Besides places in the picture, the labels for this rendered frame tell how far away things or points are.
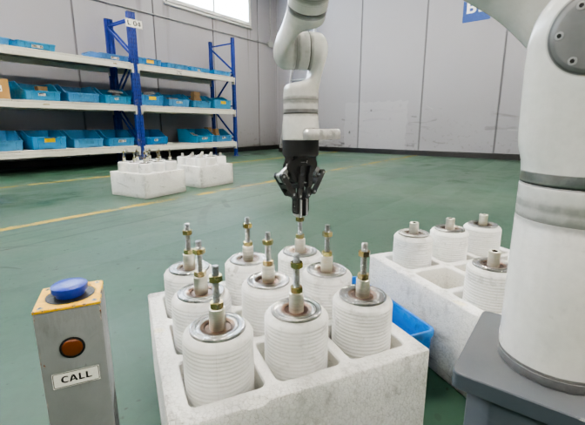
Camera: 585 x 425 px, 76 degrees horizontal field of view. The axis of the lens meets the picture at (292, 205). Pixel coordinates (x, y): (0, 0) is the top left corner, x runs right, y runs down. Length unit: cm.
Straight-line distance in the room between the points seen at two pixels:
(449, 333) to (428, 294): 9
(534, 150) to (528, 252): 9
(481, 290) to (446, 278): 21
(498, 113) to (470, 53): 105
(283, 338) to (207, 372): 11
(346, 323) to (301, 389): 12
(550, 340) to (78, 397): 52
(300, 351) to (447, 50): 668
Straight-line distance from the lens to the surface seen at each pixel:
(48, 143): 507
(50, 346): 54
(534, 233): 37
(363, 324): 60
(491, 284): 80
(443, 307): 85
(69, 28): 613
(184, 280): 71
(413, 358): 64
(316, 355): 57
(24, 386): 100
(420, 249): 96
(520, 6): 45
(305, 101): 74
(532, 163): 37
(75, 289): 53
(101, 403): 58
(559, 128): 36
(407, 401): 68
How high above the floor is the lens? 52
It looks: 12 degrees down
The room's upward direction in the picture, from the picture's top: straight up
